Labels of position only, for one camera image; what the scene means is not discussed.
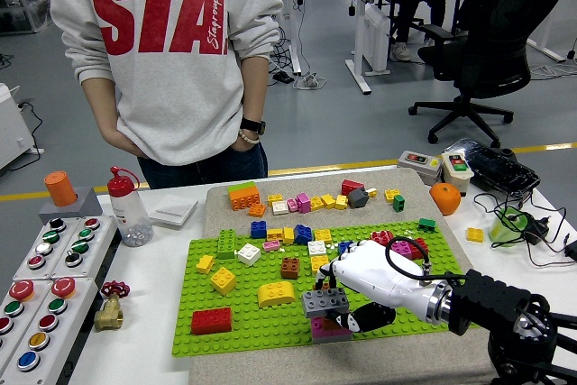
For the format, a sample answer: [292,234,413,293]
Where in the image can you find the clear plastic crate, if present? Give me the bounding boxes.
[0,0,53,36]

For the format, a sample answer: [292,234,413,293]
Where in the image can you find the standing person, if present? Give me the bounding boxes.
[49,0,285,191]

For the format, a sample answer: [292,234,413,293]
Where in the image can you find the clear bottle red cap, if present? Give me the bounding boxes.
[106,165,155,248]

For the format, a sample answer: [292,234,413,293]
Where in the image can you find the brass valve red handwheel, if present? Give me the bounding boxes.
[93,280,132,332]

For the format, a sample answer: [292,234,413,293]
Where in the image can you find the black power adapter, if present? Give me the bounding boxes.
[525,215,552,244]

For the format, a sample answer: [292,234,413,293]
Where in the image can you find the grey four-button box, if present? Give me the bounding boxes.
[12,216,82,281]
[51,215,119,279]

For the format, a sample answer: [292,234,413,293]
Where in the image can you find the black handheld controller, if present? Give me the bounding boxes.
[444,137,541,199]

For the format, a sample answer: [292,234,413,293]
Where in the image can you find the seated person dark trousers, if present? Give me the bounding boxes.
[388,0,474,64]

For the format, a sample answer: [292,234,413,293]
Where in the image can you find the white computer tower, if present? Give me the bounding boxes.
[362,2,391,76]

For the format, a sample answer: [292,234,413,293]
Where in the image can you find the black wristwatch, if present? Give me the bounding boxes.
[239,116,267,134]

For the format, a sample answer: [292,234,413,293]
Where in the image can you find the lime green tall brick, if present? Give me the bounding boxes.
[216,228,238,261]

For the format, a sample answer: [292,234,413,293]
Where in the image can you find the white cabinet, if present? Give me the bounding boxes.
[0,82,46,172]

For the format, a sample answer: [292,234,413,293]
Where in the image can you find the grey square block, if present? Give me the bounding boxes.
[38,186,104,225]

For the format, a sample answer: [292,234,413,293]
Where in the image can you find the green translucent cup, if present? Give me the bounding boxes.
[489,206,528,249]

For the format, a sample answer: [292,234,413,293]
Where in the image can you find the grey-brown foam mat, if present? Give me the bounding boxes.
[188,167,525,385]

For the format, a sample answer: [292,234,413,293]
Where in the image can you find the red long brick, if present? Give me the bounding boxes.
[190,307,234,335]

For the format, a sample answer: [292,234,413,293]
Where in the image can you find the yellow arch brick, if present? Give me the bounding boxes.
[256,280,297,308]

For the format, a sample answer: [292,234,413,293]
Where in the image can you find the white floor adapter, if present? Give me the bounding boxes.
[293,72,328,91]

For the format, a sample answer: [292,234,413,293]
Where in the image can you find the black robot hand cable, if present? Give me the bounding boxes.
[385,235,465,287]

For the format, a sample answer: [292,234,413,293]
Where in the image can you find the grey two-button switch box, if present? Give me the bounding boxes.
[396,149,444,187]

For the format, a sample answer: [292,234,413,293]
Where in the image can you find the magenta wide brick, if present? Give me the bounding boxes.
[310,316,353,339]

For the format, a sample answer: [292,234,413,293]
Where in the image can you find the orange large brick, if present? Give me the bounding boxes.
[227,186,262,212]

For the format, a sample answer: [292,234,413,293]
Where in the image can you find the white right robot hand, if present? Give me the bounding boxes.
[313,239,437,335]

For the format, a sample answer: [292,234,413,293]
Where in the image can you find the dark grey sloped brick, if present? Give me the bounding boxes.
[346,187,371,210]

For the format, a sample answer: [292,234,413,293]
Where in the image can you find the white desk leg frame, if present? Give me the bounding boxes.
[526,0,577,64]

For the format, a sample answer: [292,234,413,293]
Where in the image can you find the white wall switch plate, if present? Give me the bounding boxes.
[149,198,199,229]

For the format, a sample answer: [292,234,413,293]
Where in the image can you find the orange cylinder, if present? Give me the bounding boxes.
[43,170,78,207]

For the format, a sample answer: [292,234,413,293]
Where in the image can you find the light grey long brick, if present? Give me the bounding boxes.
[301,286,351,319]

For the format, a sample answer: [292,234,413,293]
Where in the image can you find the orange fruit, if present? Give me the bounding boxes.
[428,182,463,216]

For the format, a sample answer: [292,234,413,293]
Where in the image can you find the white red-green switch box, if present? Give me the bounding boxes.
[440,151,475,192]

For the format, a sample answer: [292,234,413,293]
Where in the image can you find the black office chair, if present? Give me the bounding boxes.
[408,0,576,145]

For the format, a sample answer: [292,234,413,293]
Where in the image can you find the thin black wires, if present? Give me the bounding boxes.
[472,190,577,269]

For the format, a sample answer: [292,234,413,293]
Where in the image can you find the green studded baseplate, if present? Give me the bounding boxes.
[171,219,469,358]

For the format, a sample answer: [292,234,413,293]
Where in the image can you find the grey box red mushroom button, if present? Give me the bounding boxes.
[0,276,100,385]
[0,279,53,375]

